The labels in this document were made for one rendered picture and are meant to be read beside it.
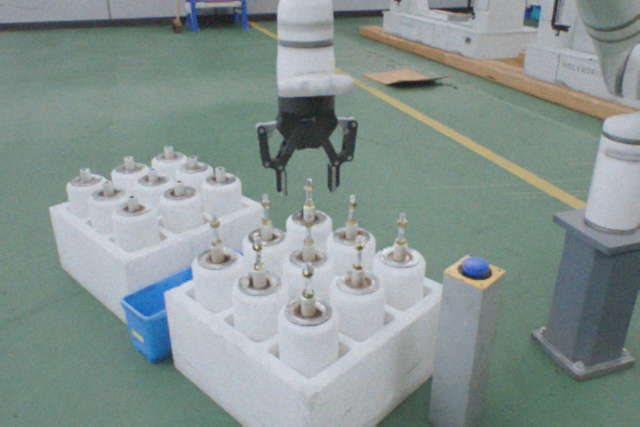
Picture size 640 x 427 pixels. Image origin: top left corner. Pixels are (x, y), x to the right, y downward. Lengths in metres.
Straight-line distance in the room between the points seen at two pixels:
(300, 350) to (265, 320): 0.10
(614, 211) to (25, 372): 1.17
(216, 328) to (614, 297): 0.73
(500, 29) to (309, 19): 3.56
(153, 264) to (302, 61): 0.70
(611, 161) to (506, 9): 3.18
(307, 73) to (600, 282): 0.70
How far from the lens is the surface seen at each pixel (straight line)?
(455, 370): 0.97
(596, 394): 1.23
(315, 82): 0.66
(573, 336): 1.22
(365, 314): 0.94
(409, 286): 1.02
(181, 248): 1.28
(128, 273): 1.24
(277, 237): 1.09
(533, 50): 3.63
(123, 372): 1.22
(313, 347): 0.87
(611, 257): 1.12
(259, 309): 0.93
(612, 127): 1.08
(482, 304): 0.88
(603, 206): 1.11
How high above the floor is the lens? 0.77
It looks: 23 degrees down
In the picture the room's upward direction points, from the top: straight up
